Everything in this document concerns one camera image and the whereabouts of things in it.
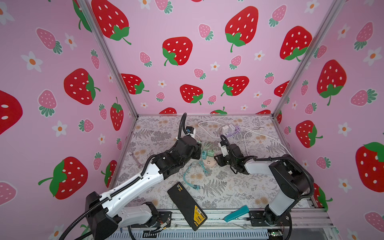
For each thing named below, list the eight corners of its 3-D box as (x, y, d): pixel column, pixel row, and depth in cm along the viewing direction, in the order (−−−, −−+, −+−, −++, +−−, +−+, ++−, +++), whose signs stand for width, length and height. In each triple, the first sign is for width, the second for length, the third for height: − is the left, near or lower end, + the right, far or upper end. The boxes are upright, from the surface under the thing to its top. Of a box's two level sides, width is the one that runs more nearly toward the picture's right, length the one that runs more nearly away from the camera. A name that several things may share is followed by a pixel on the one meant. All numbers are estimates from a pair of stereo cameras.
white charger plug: (221, 137, 110) (223, 129, 103) (220, 133, 112) (221, 125, 105) (232, 135, 111) (235, 127, 104) (231, 131, 113) (233, 123, 106)
